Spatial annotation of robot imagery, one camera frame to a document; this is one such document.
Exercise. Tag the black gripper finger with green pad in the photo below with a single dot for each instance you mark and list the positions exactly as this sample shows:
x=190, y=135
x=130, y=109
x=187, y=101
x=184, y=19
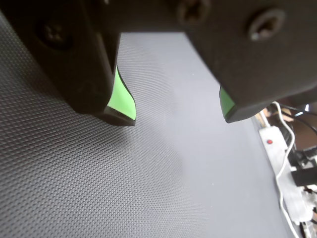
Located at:
x=74, y=62
x=260, y=62

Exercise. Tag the large dark grey table mat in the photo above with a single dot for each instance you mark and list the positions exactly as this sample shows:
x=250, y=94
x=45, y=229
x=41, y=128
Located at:
x=74, y=178

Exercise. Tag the black power plug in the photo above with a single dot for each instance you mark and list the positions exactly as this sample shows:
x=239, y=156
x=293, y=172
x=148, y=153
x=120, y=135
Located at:
x=303, y=168

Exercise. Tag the white power strip red switch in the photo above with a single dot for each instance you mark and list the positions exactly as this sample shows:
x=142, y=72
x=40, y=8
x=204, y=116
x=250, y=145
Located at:
x=292, y=196

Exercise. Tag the narrow dark grey table mat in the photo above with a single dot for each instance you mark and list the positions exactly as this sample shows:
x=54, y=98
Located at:
x=230, y=173

